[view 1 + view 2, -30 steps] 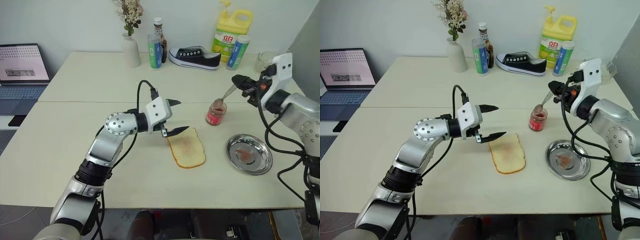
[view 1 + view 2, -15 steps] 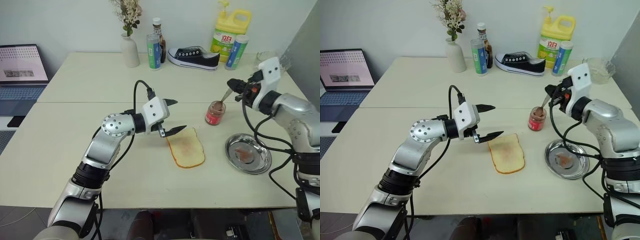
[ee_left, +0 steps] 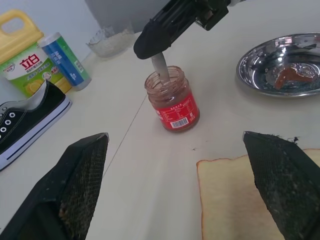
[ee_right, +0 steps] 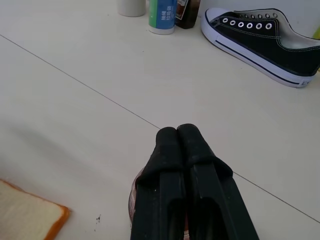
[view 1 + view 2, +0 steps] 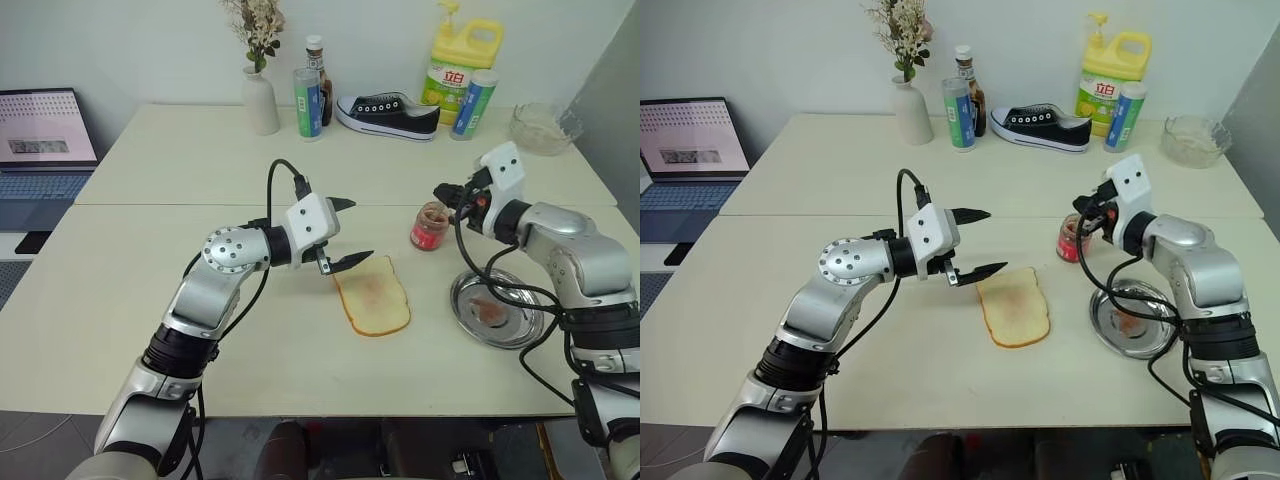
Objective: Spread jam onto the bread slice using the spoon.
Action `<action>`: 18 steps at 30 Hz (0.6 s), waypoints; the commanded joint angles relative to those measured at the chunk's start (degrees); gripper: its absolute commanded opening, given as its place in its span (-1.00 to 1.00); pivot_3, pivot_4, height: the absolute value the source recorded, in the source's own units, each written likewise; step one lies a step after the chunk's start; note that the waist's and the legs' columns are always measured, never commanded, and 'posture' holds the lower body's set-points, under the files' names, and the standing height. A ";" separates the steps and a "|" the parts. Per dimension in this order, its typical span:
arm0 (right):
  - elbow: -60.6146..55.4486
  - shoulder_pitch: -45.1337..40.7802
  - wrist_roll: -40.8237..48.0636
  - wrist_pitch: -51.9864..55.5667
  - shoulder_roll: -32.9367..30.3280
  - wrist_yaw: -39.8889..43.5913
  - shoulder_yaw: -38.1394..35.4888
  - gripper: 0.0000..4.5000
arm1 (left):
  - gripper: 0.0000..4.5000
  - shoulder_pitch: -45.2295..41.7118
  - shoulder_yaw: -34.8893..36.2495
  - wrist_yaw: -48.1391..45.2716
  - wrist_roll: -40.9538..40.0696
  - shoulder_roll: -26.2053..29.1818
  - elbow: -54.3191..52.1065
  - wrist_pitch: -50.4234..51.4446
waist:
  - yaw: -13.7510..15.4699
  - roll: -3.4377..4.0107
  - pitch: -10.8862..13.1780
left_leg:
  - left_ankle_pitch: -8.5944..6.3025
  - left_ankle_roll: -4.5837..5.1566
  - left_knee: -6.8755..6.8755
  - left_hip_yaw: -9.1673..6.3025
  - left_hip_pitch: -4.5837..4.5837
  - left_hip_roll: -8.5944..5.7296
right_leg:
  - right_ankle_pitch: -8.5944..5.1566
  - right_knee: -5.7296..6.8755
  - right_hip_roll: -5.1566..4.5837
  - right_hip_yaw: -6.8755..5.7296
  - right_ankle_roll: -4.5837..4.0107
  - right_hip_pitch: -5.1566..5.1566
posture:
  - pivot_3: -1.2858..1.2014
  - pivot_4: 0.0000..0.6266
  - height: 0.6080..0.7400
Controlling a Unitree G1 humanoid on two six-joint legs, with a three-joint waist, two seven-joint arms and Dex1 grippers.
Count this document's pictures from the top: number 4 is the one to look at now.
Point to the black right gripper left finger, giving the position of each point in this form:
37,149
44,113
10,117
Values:
160,190

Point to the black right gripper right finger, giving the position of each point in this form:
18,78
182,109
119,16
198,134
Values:
215,195

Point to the white bread slice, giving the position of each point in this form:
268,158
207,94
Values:
26,212

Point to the black canvas sneaker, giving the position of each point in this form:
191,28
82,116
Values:
260,42

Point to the green and blue labelled bottle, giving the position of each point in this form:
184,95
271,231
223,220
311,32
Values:
162,16

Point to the dark brown jar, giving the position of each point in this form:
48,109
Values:
187,12

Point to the white cylindrical container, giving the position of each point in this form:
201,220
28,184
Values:
132,7

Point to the yellow-green object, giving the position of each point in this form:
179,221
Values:
317,32

